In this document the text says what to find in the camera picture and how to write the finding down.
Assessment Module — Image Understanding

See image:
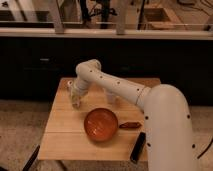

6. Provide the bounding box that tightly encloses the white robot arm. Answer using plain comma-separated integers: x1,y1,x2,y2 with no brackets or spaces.
71,59,199,171

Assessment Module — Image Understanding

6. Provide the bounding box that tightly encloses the translucent plastic cup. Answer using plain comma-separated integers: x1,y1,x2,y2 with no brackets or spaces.
105,90,117,104

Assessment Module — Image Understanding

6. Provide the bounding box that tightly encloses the orange bowl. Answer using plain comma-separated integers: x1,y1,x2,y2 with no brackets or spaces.
84,108,118,142

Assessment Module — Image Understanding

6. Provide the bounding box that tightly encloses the black rectangular bar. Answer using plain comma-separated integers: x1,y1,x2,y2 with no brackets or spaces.
130,132,146,164

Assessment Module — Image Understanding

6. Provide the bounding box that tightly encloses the wooden table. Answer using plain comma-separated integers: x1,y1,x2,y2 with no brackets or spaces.
37,77,162,171

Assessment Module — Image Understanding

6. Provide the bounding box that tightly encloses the cardboard box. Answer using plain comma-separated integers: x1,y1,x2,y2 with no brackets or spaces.
144,7,181,30

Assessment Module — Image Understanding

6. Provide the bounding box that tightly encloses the black cable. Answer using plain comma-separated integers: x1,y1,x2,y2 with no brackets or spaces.
196,137,213,160

